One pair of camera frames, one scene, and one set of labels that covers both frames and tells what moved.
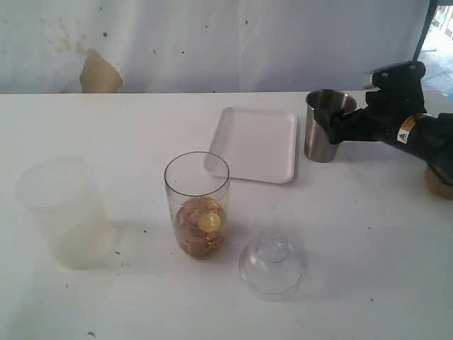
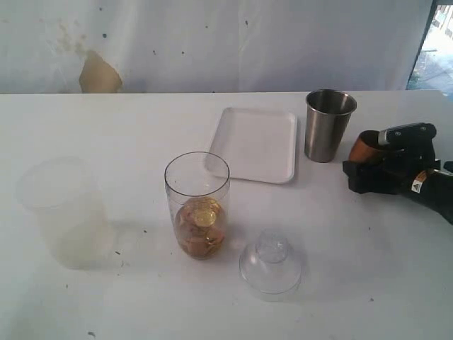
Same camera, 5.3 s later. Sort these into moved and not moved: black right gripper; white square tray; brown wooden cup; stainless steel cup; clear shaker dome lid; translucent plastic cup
Moved: black right gripper; brown wooden cup
Not moved: stainless steel cup; white square tray; clear shaker dome lid; translucent plastic cup
